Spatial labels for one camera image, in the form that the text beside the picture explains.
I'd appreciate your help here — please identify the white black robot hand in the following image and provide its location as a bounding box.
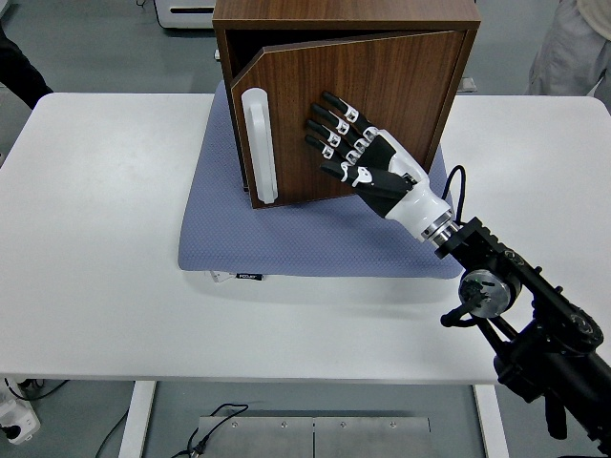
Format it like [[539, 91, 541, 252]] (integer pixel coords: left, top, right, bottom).
[[304, 90, 453, 239]]

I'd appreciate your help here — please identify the brown wooden cabinet door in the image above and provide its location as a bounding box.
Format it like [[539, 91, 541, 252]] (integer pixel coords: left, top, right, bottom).
[[229, 31, 467, 210]]

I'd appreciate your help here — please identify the white cabinet door handle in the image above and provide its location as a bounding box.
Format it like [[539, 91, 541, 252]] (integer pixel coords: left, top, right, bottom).
[[241, 87, 279, 205]]

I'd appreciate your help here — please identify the brown wooden cabinet body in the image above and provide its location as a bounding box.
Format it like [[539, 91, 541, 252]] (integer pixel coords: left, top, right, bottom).
[[211, 0, 481, 211]]

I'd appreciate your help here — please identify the blue-grey textured mat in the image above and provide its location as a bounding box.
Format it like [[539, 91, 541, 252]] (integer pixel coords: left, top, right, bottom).
[[177, 78, 463, 281]]

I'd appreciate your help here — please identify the person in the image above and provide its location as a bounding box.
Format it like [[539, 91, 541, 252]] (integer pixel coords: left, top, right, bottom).
[[0, 21, 54, 112], [524, 0, 611, 96]]

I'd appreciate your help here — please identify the white table leg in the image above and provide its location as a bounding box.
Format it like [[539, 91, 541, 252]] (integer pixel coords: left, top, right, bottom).
[[117, 380, 158, 458], [474, 384, 511, 458]]

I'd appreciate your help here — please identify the grey metal plate with screws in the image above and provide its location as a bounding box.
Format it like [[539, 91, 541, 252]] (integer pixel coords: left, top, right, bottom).
[[197, 415, 315, 458], [313, 417, 432, 458]]

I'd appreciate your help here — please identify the white appliance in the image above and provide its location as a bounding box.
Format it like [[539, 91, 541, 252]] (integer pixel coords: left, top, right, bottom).
[[156, 0, 219, 32]]

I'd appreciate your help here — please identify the white power strip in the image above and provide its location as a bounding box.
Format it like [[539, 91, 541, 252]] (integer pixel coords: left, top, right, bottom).
[[0, 400, 42, 446]]

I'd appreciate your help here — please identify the black cable with connector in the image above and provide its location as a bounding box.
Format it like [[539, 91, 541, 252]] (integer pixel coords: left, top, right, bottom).
[[171, 403, 250, 458]]

